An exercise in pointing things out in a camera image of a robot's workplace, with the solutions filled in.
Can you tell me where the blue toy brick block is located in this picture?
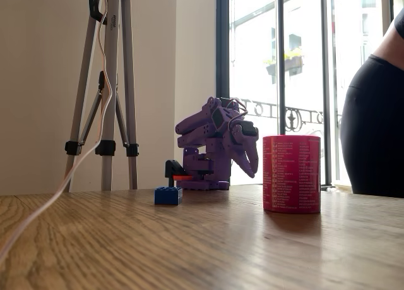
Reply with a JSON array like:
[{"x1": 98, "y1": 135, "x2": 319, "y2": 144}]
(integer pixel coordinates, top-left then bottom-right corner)
[{"x1": 154, "y1": 186, "x2": 184, "y2": 205}]

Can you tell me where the red cup with white print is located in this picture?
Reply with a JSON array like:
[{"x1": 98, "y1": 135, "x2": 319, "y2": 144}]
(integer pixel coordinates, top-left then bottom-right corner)
[{"x1": 262, "y1": 134, "x2": 322, "y2": 214}]

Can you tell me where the ornate black balcony railing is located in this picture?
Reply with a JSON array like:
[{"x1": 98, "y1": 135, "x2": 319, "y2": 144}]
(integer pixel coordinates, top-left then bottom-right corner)
[{"x1": 230, "y1": 97, "x2": 343, "y2": 133}]

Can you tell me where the black and orange table clamp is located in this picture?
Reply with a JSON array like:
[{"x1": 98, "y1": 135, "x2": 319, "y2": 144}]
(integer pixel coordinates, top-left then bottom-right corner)
[{"x1": 164, "y1": 159, "x2": 194, "y2": 187}]

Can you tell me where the flower box with yellow flowers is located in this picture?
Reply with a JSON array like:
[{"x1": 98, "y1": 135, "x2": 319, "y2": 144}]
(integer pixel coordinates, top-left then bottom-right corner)
[{"x1": 263, "y1": 47, "x2": 304, "y2": 76}]

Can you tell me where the person in black leggings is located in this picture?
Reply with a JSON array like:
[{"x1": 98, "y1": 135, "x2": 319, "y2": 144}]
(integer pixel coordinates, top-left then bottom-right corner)
[{"x1": 340, "y1": 16, "x2": 404, "y2": 198}]

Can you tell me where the dark window frame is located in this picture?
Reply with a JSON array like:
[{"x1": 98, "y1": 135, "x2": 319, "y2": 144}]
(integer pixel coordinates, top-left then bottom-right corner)
[{"x1": 216, "y1": 0, "x2": 404, "y2": 190}]

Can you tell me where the silver camera tripod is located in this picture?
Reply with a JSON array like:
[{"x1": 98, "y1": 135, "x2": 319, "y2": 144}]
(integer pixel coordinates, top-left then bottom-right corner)
[{"x1": 64, "y1": 0, "x2": 140, "y2": 191}]

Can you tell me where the white cable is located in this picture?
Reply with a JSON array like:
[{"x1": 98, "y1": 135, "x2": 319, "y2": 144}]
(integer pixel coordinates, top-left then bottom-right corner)
[{"x1": 0, "y1": 0, "x2": 114, "y2": 263}]

